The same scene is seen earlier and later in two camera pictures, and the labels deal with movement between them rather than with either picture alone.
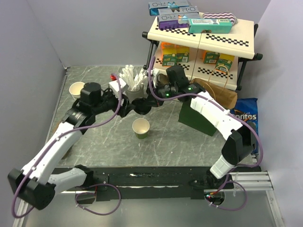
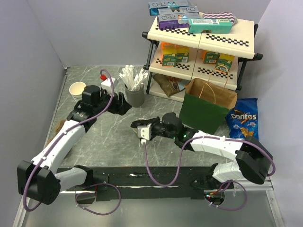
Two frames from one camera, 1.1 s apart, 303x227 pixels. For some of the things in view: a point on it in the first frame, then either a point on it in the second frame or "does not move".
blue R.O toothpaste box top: [153, 7] does not move
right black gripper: [154, 101] → [153, 125]
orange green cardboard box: [168, 52] does not move
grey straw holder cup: [133, 95] does not move
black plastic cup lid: [142, 107] → [135, 124]
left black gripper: [124, 109] does not move
